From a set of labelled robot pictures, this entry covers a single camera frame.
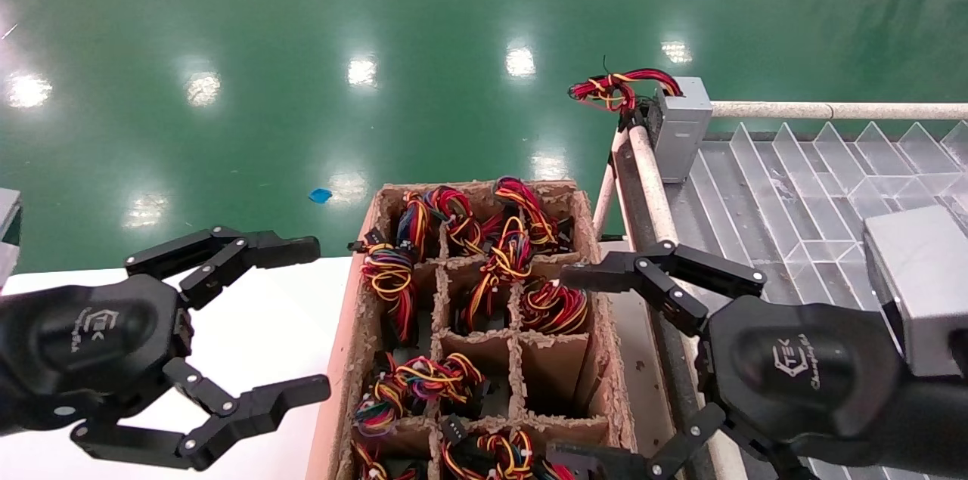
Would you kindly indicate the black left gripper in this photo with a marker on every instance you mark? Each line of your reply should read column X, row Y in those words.
column 83, row 348

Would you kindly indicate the blue scrap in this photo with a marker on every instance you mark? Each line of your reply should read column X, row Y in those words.
column 319, row 196

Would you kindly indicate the grey metal panel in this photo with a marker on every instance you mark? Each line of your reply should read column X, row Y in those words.
column 7, row 238

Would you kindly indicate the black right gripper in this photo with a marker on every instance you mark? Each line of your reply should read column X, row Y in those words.
column 794, row 374

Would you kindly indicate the clear acrylic divider tray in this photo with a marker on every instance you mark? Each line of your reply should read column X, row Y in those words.
column 802, row 193

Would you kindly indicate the brown cardboard divider box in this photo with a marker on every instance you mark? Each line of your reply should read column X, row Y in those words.
column 355, row 359

